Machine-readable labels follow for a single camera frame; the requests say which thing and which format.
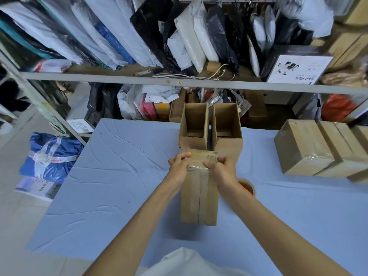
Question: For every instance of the small brown storage carton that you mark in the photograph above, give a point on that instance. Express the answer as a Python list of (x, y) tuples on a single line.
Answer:
[(176, 107)]

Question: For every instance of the sealed cardboard box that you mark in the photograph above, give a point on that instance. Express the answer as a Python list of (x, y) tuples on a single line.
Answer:
[(302, 146), (360, 158), (342, 152)]

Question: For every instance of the person's right hand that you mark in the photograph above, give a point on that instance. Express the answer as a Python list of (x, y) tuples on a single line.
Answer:
[(225, 176)]

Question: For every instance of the person's right thumb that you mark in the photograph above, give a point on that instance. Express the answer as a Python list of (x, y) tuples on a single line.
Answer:
[(208, 164)]

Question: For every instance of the person's left hand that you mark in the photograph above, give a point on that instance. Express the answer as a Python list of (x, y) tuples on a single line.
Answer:
[(178, 172)]

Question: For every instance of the orange plastic bag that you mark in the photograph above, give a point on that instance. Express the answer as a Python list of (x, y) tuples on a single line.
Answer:
[(337, 107)]

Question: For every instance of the stack of brown cardboard boxes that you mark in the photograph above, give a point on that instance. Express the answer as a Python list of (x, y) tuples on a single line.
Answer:
[(349, 43)]

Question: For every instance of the white labelled box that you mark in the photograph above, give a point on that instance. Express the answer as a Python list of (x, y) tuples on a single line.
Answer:
[(80, 126)]

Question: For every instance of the yellow packet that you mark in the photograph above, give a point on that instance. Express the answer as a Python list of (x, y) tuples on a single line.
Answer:
[(162, 111)]

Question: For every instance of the open cardboard box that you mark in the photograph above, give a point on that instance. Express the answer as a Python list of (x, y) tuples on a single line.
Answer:
[(227, 126), (194, 123)]

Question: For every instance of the person's right forearm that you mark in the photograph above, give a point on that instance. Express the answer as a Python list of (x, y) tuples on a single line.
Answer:
[(276, 235)]

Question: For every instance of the person's white shirt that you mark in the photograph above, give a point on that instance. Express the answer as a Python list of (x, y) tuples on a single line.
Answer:
[(178, 264)]

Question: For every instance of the pink packet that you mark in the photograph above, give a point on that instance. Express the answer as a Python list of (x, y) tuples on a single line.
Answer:
[(150, 111)]

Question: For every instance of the person's left thumb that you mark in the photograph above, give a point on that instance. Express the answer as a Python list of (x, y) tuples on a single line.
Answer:
[(186, 155)]

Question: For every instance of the row of plastic-wrapped garment packets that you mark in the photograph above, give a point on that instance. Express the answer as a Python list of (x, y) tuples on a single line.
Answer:
[(161, 31)]

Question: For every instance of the grey metal shelf rack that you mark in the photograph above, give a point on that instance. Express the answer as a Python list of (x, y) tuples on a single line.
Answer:
[(115, 78)]

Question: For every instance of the white printed product box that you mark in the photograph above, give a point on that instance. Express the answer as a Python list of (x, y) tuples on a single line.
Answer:
[(299, 68)]

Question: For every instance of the flat white printed box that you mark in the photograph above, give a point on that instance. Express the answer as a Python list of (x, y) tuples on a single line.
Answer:
[(40, 189)]

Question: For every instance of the black plastic bag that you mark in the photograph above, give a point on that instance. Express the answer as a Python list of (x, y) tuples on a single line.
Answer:
[(103, 100)]

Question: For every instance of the white plastic bag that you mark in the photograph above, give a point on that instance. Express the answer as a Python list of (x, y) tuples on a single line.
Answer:
[(129, 102)]

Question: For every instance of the light blue table cloth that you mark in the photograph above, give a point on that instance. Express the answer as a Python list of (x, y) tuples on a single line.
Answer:
[(120, 181)]

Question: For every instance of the person's left forearm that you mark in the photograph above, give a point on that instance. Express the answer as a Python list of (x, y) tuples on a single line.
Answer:
[(135, 232)]

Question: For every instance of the taped narrow cardboard box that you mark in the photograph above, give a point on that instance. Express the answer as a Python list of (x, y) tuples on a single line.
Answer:
[(198, 198)]

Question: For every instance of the brown packing tape roll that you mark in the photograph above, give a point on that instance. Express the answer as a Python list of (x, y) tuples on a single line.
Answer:
[(247, 187)]

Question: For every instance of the blue plastic parcel bag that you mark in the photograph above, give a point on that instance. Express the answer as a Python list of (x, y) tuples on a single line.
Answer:
[(51, 158)]

